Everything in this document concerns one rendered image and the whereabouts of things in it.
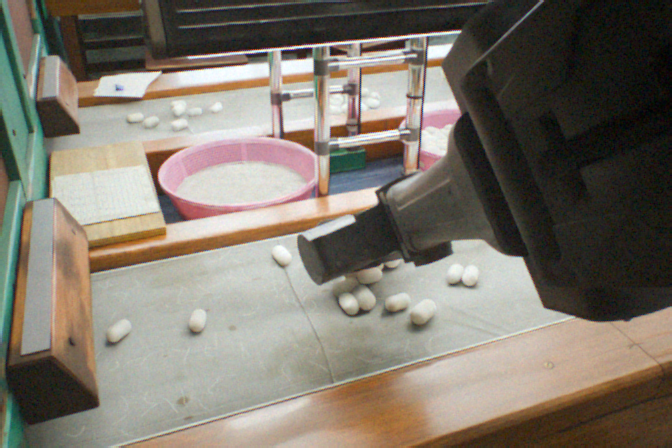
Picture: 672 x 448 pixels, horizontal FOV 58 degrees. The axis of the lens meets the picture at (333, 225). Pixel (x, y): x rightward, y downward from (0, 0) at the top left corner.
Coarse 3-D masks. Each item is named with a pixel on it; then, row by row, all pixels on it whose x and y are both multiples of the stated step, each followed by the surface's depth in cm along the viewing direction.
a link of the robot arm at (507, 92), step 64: (576, 0) 13; (640, 0) 12; (512, 64) 17; (576, 64) 14; (640, 64) 13; (512, 128) 19; (576, 128) 15; (640, 128) 14; (512, 192) 20; (576, 192) 17; (640, 192) 14; (576, 256) 17; (640, 256) 15
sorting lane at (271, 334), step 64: (192, 256) 83; (256, 256) 83; (448, 256) 83; (128, 320) 72; (256, 320) 72; (320, 320) 72; (384, 320) 72; (448, 320) 72; (512, 320) 72; (128, 384) 63; (192, 384) 63; (256, 384) 63; (320, 384) 63
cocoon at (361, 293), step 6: (354, 288) 74; (360, 288) 73; (366, 288) 74; (354, 294) 74; (360, 294) 73; (366, 294) 72; (372, 294) 73; (360, 300) 72; (366, 300) 72; (372, 300) 72; (360, 306) 73; (366, 306) 72; (372, 306) 72
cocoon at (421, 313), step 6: (426, 300) 71; (420, 306) 70; (426, 306) 71; (432, 306) 71; (414, 312) 70; (420, 312) 70; (426, 312) 70; (432, 312) 71; (414, 318) 70; (420, 318) 70; (426, 318) 70; (420, 324) 70
